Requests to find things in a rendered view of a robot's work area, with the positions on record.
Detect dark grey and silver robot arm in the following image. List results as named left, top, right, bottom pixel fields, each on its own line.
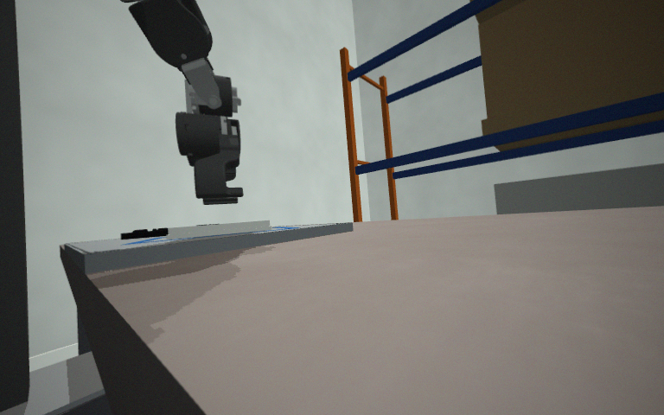
left=120, top=0, right=241, bottom=118

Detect black rectangular frame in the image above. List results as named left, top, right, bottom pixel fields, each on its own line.
left=121, top=228, right=168, bottom=239

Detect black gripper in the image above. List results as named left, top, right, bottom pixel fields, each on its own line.
left=176, top=80, right=243, bottom=205

